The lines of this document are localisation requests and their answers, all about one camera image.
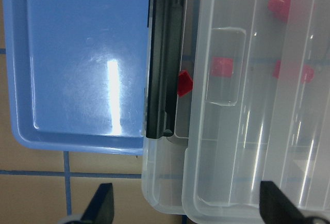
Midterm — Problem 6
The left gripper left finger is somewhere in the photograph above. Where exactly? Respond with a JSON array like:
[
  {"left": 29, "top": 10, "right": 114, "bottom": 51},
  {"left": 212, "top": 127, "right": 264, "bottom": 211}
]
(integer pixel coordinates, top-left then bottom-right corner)
[{"left": 79, "top": 183, "right": 114, "bottom": 224}]

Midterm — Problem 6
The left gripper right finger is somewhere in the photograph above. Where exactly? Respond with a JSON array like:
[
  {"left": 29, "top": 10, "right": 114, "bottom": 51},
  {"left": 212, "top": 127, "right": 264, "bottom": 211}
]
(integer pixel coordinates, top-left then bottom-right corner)
[{"left": 259, "top": 181, "right": 305, "bottom": 224}]

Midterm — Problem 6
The clear plastic box lid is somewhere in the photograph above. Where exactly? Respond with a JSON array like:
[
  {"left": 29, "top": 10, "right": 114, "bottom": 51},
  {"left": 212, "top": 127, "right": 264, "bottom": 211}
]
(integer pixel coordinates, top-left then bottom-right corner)
[{"left": 181, "top": 0, "right": 329, "bottom": 223}]

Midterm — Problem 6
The red block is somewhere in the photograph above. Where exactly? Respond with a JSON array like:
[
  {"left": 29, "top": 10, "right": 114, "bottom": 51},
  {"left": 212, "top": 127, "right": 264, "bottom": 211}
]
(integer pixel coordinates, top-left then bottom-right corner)
[
  {"left": 268, "top": 0, "right": 291, "bottom": 23},
  {"left": 272, "top": 60, "right": 315, "bottom": 84},
  {"left": 177, "top": 70, "right": 193, "bottom": 98},
  {"left": 210, "top": 57, "right": 234, "bottom": 77}
]

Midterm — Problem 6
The clear plastic storage box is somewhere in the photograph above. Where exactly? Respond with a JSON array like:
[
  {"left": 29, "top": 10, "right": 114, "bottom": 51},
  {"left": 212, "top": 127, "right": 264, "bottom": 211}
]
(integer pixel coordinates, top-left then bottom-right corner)
[{"left": 142, "top": 0, "right": 200, "bottom": 215}]

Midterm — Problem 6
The blue plastic tray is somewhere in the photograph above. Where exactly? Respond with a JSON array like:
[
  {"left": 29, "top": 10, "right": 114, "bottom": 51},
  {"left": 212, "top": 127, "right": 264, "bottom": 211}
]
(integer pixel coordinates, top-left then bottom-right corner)
[{"left": 3, "top": 0, "right": 149, "bottom": 155}]

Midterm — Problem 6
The black box latch handle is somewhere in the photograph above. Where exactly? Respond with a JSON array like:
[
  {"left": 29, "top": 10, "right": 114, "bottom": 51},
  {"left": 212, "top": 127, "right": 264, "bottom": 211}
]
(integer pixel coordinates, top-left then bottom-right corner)
[{"left": 145, "top": 0, "right": 185, "bottom": 139}]

